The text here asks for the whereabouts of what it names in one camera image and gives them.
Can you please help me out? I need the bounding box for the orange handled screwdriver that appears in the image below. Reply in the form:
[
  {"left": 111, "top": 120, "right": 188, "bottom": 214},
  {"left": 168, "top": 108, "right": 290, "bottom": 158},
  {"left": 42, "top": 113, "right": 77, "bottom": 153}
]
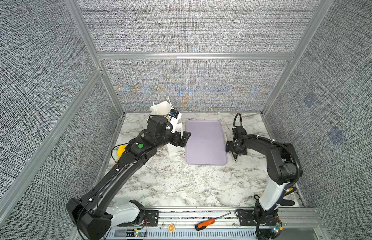
[{"left": 195, "top": 213, "right": 231, "bottom": 232}]

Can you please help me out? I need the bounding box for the yellow toy shovel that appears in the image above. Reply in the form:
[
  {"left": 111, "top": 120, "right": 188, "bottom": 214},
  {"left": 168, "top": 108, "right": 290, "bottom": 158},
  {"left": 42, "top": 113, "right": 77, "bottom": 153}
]
[{"left": 111, "top": 144, "right": 127, "bottom": 168}]

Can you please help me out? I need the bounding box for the lilac plastic tray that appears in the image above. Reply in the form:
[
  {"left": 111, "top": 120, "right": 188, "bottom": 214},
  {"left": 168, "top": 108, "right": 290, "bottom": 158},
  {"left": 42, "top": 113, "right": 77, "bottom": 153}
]
[{"left": 185, "top": 120, "right": 228, "bottom": 166}]

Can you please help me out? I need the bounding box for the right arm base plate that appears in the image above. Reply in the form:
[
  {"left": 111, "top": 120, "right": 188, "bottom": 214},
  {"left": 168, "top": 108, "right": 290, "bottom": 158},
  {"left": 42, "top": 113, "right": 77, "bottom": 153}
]
[{"left": 235, "top": 209, "right": 283, "bottom": 233}]

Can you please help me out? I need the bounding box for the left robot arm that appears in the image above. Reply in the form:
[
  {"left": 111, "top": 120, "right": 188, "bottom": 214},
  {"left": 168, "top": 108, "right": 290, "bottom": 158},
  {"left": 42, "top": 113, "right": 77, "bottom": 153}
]
[{"left": 66, "top": 115, "right": 192, "bottom": 240}]

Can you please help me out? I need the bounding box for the aluminium front rail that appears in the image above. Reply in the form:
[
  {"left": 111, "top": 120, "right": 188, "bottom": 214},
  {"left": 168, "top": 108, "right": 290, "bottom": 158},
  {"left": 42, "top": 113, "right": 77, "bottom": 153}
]
[{"left": 70, "top": 206, "right": 329, "bottom": 240}]

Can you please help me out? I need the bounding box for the white paper bag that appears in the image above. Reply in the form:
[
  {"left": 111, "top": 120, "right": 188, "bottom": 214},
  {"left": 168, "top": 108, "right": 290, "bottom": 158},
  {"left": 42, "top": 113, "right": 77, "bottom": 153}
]
[{"left": 149, "top": 95, "right": 185, "bottom": 157}]

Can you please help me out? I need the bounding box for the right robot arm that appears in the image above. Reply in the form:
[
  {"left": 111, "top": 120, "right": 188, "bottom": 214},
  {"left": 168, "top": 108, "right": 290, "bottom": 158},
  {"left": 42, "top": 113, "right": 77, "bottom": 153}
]
[{"left": 226, "top": 113, "right": 303, "bottom": 215}]

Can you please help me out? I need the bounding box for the yellow black work glove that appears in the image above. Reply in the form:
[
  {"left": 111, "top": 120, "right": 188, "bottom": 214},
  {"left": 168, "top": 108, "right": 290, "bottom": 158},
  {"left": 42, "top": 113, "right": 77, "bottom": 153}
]
[{"left": 278, "top": 185, "right": 297, "bottom": 207}]

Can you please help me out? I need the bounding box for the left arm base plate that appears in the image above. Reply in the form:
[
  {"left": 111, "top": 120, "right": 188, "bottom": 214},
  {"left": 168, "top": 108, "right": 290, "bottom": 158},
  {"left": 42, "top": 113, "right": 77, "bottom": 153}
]
[{"left": 126, "top": 210, "right": 159, "bottom": 227}]

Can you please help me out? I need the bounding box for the small orange tag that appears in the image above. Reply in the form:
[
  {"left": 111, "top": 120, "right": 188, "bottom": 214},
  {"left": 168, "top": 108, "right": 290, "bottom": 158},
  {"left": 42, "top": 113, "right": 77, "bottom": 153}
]
[{"left": 168, "top": 224, "right": 175, "bottom": 233}]

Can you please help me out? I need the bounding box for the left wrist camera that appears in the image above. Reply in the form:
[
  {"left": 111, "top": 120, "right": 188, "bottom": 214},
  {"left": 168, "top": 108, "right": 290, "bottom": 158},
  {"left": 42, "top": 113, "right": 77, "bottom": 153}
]
[{"left": 168, "top": 109, "right": 182, "bottom": 133}]

